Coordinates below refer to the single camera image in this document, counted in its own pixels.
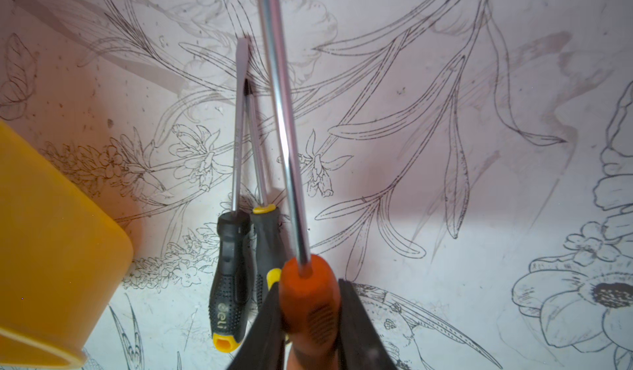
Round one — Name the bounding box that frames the orange handled screwdriver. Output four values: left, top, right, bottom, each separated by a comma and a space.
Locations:
258, 0, 341, 369

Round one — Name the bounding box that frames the yellow plastic storage tray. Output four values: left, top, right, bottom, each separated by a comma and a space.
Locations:
1, 124, 134, 369

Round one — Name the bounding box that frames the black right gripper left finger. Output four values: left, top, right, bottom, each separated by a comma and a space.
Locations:
227, 283, 285, 370

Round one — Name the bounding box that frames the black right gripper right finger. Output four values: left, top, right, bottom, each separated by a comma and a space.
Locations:
337, 279, 397, 370

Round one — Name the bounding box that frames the black yellow Deli screwdriver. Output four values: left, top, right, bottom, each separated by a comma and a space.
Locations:
209, 38, 251, 354

